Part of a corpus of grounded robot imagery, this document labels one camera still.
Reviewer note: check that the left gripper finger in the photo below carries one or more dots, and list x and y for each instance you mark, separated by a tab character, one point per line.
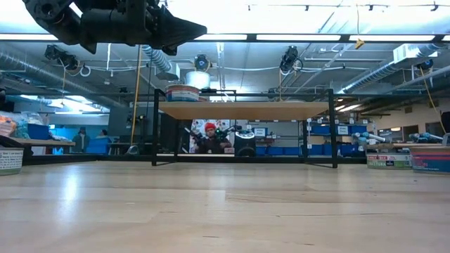
172	30

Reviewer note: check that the blue red label can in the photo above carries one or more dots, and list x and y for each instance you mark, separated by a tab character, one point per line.
182	94
430	161

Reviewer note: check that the green label tuna can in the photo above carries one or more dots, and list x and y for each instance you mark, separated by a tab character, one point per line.
10	160
388	161

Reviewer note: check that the black ceiling device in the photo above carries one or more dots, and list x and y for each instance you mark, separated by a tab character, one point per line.
289	59
59	56
202	62

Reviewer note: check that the white hanging cylinder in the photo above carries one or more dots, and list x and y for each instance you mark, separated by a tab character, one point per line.
197	80

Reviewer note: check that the person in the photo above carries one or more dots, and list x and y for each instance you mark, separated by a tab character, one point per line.
102	133
212	142
81	138

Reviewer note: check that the blue crate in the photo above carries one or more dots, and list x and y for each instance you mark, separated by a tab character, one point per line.
38	131

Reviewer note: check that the white sign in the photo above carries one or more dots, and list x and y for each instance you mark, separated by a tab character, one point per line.
260	132

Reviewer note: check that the wooden workbench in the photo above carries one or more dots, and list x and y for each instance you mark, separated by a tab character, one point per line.
42	142

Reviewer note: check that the pile of plastic bags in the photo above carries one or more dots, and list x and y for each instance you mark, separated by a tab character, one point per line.
14	124

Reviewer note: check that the yellow hanging tag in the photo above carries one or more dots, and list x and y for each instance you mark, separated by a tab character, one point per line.
359	44

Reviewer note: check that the metal rack blue bins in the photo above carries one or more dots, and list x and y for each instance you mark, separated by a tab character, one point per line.
318	149

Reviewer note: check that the blue ceiling light device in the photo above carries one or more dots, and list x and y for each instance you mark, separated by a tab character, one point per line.
426	64

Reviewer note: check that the workbench with blue robots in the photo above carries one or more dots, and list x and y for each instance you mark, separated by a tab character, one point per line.
422	138

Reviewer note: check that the corrugated silver duct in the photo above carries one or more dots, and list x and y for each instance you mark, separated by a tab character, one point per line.
156	58

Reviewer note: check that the silver ventilation duct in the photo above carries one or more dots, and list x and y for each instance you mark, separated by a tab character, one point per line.
35	72
379	72

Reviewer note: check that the wooden shelf black frame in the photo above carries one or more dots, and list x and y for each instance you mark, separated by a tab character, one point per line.
242	110

